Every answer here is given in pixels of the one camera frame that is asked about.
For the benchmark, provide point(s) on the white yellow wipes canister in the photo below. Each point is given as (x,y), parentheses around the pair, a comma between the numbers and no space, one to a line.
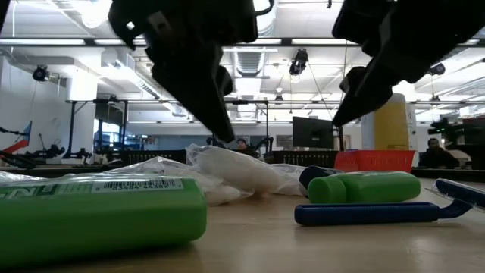
(390,125)

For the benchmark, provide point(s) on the black round spotlight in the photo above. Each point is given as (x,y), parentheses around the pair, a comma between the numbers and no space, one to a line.
(437,69)
(40,74)

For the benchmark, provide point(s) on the black hanging camera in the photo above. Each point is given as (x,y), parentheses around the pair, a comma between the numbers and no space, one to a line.
(299,60)

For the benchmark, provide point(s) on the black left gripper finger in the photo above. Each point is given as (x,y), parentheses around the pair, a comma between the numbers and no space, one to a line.
(226,81)
(189,83)

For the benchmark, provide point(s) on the black plastic basket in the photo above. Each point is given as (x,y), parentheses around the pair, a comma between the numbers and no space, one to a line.
(303,157)
(151,156)

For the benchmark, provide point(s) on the black monitor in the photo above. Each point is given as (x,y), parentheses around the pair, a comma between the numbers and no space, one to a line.
(312,132)
(473,132)

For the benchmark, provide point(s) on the dark blue travel bottle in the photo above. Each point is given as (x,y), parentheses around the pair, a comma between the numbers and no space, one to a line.
(314,172)

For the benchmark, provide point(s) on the black metal workstation frame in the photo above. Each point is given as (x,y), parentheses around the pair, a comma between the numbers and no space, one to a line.
(72,132)

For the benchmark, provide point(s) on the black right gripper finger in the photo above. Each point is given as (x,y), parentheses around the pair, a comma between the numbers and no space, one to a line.
(350,79)
(363,98)

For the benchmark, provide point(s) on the black background robot arms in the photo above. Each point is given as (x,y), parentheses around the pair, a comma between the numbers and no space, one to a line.
(45,153)

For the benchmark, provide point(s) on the red and blue board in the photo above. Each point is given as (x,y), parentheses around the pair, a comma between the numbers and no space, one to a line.
(19,146)

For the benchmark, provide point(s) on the black metal gantry frame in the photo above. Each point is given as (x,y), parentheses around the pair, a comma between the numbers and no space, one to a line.
(286,41)

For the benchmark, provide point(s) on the red plastic basket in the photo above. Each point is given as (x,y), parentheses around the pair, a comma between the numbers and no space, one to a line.
(379,161)

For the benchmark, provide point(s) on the person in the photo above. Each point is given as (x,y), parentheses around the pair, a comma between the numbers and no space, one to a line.
(241,144)
(437,157)

